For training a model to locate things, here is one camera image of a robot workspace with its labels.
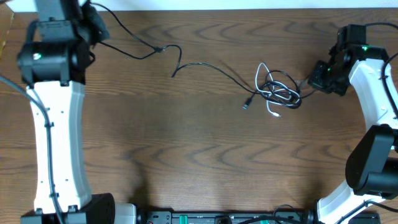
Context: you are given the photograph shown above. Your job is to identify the white USB cable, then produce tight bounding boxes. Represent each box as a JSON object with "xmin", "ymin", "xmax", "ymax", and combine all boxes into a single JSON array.
[{"xmin": 254, "ymin": 62, "xmax": 302, "ymax": 118}]

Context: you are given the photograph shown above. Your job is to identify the thin black USB cable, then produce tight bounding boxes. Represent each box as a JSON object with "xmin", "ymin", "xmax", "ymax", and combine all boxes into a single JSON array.
[{"xmin": 90, "ymin": 2, "xmax": 259, "ymax": 94}]

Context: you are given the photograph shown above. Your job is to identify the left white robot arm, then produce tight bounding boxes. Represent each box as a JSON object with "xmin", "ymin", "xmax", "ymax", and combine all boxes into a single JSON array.
[{"xmin": 17, "ymin": 0, "xmax": 139, "ymax": 224}]

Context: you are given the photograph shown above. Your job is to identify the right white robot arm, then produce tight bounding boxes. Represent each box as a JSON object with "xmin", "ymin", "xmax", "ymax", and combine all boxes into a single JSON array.
[{"xmin": 306, "ymin": 44, "xmax": 397, "ymax": 223}]

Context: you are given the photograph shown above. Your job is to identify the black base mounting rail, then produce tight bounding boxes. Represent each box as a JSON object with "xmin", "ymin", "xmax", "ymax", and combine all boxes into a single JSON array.
[{"xmin": 138, "ymin": 210, "xmax": 382, "ymax": 224}]

